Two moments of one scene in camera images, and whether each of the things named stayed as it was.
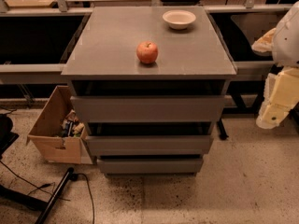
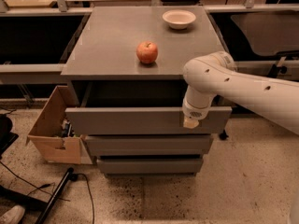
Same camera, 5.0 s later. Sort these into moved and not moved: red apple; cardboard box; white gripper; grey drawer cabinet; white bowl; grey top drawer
Moved: white gripper; grey top drawer
Not moved: red apple; cardboard box; grey drawer cabinet; white bowl
